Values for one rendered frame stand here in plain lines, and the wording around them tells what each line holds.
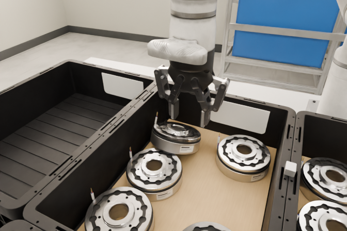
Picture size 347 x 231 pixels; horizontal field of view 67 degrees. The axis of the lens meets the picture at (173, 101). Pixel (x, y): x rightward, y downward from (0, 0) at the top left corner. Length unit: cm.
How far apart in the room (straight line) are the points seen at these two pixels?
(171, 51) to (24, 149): 41
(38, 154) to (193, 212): 34
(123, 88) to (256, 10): 173
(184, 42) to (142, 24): 324
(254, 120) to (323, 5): 177
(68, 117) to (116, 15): 314
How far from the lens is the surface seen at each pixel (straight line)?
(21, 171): 61
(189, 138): 51
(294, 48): 235
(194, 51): 36
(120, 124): 49
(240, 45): 236
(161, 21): 349
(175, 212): 47
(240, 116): 58
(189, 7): 39
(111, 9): 382
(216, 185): 51
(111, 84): 71
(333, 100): 78
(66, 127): 69
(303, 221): 47
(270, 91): 110
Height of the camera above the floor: 122
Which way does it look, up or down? 32 degrees down
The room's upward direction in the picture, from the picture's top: straight up
